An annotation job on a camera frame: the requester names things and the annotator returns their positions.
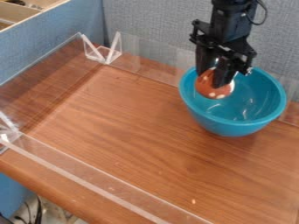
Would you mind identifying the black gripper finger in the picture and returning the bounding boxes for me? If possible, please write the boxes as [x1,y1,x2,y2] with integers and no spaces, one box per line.
[197,45,218,75]
[213,56,238,88]

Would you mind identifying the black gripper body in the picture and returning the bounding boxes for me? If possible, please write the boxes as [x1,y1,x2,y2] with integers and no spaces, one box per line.
[190,0,258,74]

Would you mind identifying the red white-stemmed toy mushroom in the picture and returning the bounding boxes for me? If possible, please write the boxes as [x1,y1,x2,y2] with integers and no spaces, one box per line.
[195,67,236,100]

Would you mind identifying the blue plastic bowl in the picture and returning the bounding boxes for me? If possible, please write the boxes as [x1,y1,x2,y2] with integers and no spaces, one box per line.
[179,67,288,137]

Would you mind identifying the clear acrylic back barrier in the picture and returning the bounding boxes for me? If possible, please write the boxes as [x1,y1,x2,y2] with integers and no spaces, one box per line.
[87,32,299,125]

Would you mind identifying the clear acrylic barrier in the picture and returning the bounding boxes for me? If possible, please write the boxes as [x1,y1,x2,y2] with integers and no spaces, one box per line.
[0,129,213,224]
[0,33,102,133]
[87,32,299,125]

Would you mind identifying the clear acrylic left barrier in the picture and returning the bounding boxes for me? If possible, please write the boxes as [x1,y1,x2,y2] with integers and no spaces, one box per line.
[0,33,102,133]

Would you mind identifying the clear acrylic front barrier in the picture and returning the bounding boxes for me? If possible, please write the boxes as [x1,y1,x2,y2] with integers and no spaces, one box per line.
[0,129,213,224]

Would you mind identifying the wooden shelf unit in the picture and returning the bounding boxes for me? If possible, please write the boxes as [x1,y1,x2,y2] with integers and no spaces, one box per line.
[0,0,70,32]

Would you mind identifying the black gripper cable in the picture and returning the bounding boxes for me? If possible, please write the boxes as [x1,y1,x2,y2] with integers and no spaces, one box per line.
[244,0,269,26]

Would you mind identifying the black cables below table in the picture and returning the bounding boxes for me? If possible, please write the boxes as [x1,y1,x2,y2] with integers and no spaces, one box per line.
[0,195,45,224]

